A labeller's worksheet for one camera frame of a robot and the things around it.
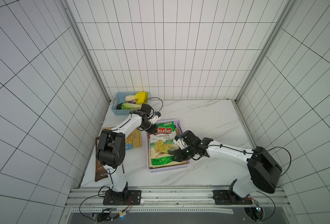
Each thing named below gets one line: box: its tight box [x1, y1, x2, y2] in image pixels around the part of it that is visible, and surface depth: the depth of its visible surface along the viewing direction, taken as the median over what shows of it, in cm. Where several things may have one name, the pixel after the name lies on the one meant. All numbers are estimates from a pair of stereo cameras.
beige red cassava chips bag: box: [147, 133, 189, 169], surface depth 82 cm
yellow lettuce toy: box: [135, 91, 149, 105], surface depth 113 cm
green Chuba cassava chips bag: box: [148, 121, 188, 168], surface depth 87 cm
